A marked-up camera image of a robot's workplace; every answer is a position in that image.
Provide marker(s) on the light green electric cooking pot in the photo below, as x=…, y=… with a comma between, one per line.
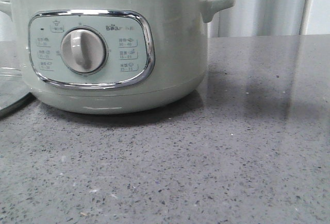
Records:
x=112, y=56

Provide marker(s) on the glass pot lid steel rim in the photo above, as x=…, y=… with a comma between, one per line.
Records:
x=14, y=92

